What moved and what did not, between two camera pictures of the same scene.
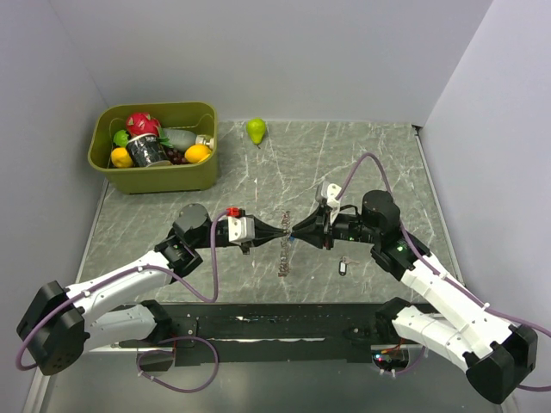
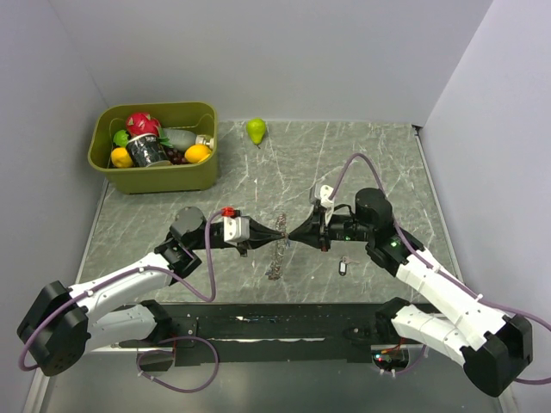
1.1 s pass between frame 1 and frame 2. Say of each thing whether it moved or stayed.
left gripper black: stayed
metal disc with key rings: moved
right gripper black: stayed
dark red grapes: stayed
